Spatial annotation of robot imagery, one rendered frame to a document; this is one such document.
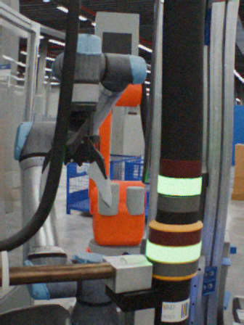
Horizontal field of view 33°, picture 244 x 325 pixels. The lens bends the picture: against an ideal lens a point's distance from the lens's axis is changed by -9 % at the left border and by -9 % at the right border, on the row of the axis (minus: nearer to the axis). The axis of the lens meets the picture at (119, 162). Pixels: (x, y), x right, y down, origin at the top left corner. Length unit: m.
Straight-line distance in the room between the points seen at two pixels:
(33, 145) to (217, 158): 0.53
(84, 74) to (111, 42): 3.51
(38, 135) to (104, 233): 3.17
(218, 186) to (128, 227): 3.12
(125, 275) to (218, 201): 1.02
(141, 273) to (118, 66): 0.73
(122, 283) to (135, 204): 4.00
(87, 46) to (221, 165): 0.61
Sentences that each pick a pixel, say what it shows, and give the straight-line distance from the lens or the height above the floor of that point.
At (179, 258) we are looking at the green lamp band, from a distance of 0.33.
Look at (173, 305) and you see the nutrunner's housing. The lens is 0.35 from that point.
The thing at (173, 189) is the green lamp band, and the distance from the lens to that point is 0.32.
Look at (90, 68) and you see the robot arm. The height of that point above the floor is 1.76.
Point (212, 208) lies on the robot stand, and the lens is 1.31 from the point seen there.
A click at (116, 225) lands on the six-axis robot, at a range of 4.37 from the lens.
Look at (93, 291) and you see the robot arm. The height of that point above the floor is 1.18.
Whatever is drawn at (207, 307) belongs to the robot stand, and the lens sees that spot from 1.43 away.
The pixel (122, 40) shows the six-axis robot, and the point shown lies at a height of 2.47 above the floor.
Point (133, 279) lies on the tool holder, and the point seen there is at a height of 1.54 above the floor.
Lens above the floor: 1.66
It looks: 6 degrees down
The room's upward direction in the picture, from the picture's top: 2 degrees clockwise
